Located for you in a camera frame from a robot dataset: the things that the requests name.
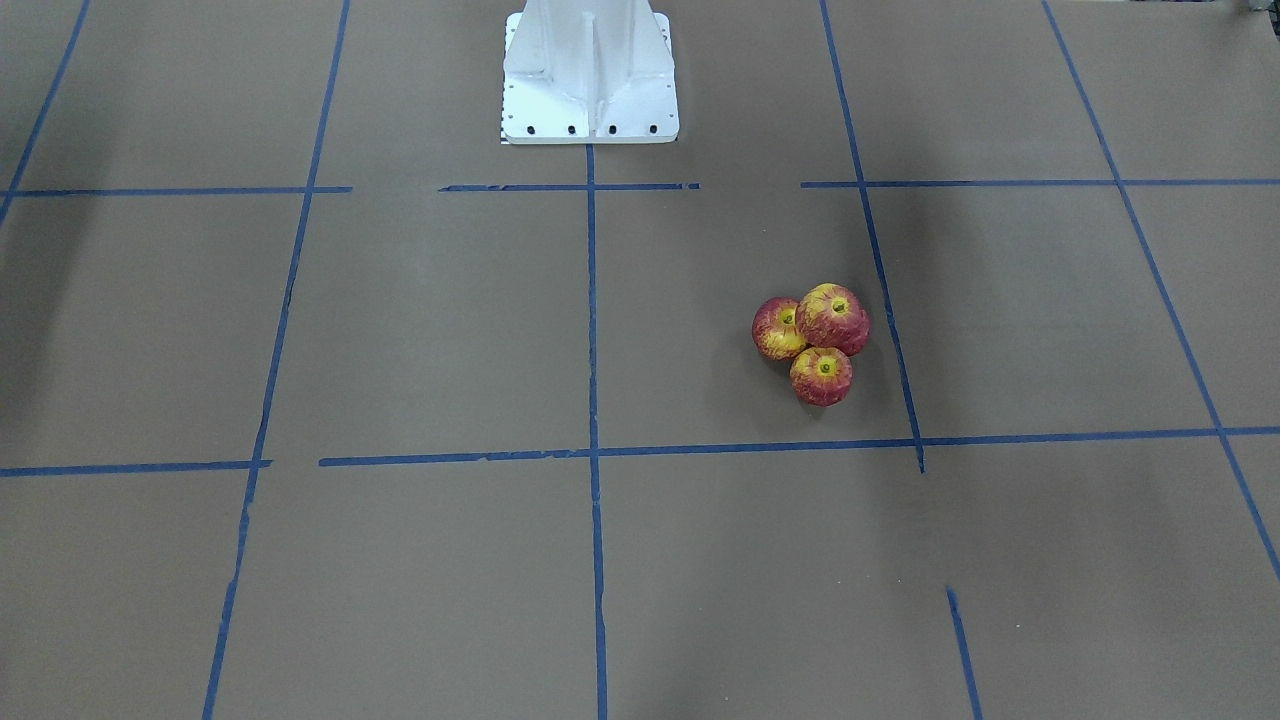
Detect brown paper table cover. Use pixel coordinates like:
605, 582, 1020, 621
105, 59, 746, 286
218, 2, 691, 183
3, 1, 1277, 719

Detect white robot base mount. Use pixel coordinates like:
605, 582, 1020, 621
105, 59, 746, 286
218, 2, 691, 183
500, 1, 681, 145

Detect back red yellow apple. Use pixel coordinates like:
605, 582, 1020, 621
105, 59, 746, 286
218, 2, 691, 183
788, 347, 854, 407

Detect lone red yellow apple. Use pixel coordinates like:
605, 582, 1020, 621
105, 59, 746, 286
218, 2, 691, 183
796, 283, 872, 357

